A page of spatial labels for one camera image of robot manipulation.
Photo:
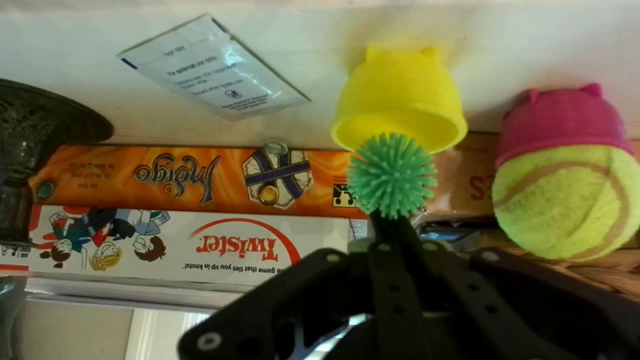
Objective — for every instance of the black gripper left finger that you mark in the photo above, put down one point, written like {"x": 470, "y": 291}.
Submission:
{"x": 285, "y": 316}

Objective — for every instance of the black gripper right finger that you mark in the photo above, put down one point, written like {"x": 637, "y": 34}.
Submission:
{"x": 491, "y": 305}

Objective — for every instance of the green spiky ball toy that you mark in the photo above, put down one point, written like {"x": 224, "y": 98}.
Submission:
{"x": 392, "y": 174}

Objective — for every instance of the pink bowl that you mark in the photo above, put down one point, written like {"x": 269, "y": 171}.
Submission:
{"x": 565, "y": 117}

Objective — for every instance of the yellow bowl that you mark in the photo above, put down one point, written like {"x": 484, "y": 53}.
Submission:
{"x": 405, "y": 93}

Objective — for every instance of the yellow-green tennis ball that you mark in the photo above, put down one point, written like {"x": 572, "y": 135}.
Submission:
{"x": 571, "y": 202}

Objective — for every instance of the orange Indigo game box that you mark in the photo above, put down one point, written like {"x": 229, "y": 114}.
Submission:
{"x": 248, "y": 180}

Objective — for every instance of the white Twister game box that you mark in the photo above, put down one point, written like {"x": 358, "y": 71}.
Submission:
{"x": 227, "y": 251}

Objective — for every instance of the white paper packet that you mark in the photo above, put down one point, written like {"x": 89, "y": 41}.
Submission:
{"x": 205, "y": 60}

